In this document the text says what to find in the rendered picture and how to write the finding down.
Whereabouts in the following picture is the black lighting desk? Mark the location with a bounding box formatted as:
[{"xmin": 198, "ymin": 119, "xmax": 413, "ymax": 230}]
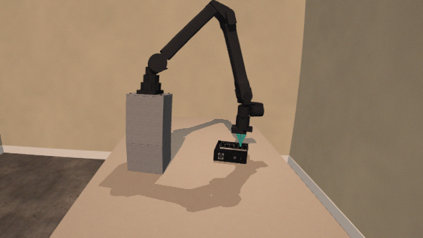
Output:
[{"xmin": 213, "ymin": 140, "xmax": 249, "ymax": 164}]

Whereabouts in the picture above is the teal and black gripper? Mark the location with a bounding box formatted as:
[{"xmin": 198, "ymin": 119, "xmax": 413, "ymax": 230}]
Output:
[{"xmin": 231, "ymin": 116, "xmax": 252, "ymax": 147}]

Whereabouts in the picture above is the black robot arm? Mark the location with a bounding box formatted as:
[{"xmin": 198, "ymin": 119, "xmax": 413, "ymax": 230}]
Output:
[{"xmin": 137, "ymin": 0, "xmax": 264, "ymax": 126}]

